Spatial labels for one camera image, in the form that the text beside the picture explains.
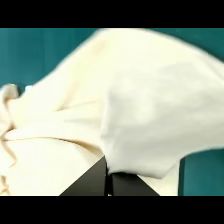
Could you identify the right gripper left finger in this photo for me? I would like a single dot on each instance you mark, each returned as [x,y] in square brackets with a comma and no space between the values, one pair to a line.
[90,181]

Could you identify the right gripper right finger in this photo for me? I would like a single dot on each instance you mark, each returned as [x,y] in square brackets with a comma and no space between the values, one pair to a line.
[130,186]

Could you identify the cream white shirt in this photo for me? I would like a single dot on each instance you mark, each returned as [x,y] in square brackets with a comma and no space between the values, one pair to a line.
[133,100]

